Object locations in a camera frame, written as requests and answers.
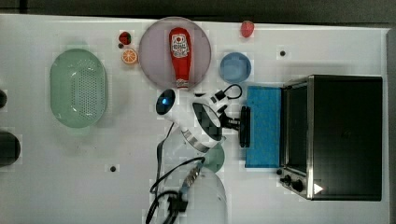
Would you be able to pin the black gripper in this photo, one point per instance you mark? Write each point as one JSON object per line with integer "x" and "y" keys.
{"x": 226, "y": 121}

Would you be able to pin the black silver toaster oven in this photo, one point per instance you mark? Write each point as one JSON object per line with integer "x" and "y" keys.
{"x": 322, "y": 133}

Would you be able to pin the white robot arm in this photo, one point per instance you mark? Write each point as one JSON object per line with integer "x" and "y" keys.
{"x": 187, "y": 189}

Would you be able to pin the blue cup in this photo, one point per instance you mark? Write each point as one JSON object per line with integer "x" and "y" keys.
{"x": 235, "y": 67}

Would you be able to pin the red ketchup bottle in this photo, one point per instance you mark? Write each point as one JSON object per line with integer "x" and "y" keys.
{"x": 180, "y": 51}

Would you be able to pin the pink strawberry toy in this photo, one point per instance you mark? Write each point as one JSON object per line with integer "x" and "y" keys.
{"x": 247, "y": 29}

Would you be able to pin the purple round plate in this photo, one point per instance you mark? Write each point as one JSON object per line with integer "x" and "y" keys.
{"x": 155, "y": 57}

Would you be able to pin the orange slice toy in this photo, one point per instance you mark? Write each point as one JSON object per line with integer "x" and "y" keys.
{"x": 129, "y": 56}

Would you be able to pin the dark red strawberry toy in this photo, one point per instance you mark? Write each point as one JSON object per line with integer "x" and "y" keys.
{"x": 125, "y": 38}

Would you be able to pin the green perforated colander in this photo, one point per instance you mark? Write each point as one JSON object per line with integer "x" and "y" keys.
{"x": 77, "y": 82}

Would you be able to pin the black round pot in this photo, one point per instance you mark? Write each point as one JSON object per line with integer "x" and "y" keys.
{"x": 10, "y": 148}

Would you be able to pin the small black pot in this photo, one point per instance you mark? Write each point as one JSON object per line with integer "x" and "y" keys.
{"x": 3, "y": 99}

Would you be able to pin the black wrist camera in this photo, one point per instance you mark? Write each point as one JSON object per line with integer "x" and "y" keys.
{"x": 218, "y": 98}

